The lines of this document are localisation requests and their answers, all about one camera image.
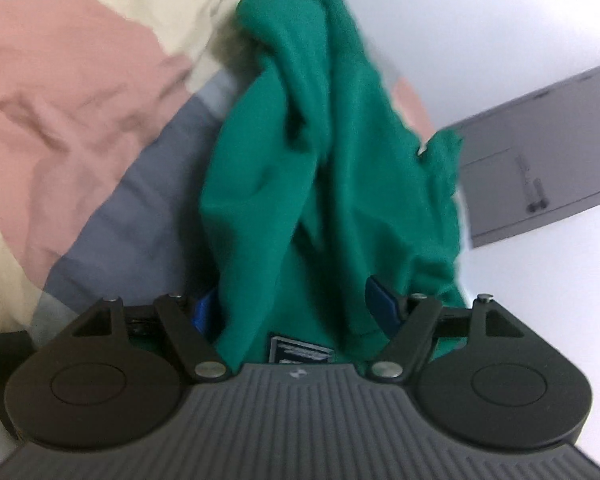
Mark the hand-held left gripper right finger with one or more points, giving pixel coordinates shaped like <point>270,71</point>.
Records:
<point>382,305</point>

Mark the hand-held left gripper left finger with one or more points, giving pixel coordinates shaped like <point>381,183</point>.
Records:
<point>202,312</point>

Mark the green hoodie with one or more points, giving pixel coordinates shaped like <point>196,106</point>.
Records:
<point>330,185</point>

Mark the patchwork bed sheet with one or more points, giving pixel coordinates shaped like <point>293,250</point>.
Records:
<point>80,135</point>

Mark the grey door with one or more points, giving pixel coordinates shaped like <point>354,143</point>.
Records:
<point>540,155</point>

